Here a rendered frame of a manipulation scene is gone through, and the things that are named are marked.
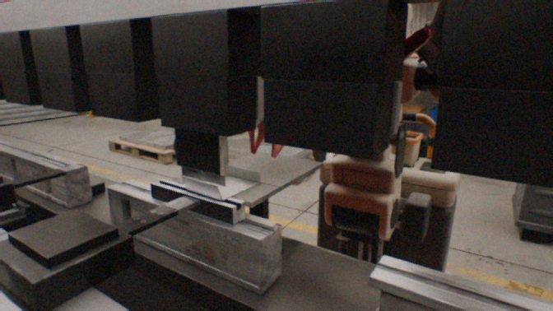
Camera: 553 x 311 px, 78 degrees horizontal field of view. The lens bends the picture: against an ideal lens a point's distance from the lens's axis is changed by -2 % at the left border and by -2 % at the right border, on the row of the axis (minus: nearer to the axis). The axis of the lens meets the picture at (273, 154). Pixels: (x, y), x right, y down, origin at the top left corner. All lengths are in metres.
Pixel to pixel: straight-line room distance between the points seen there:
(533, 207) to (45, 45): 2.80
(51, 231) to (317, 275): 0.39
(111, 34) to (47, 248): 0.37
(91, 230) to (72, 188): 0.51
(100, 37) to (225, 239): 0.40
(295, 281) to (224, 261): 0.12
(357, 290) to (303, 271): 0.09
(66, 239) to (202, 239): 0.23
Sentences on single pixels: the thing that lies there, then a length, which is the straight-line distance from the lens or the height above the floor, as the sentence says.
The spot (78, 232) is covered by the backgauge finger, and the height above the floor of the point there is 1.03.
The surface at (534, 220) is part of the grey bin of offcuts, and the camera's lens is 2.95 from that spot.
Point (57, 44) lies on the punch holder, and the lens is 0.82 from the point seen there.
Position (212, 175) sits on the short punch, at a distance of 0.58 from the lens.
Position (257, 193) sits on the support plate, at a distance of 0.60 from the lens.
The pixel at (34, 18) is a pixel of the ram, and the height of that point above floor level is 1.30.
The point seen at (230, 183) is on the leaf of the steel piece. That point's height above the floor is 1.00.
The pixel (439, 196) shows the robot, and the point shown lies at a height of 0.74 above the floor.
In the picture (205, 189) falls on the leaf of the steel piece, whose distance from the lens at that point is 0.59.
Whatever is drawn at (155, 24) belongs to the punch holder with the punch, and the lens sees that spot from 0.57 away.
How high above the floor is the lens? 1.23
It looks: 16 degrees down
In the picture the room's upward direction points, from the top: straight up
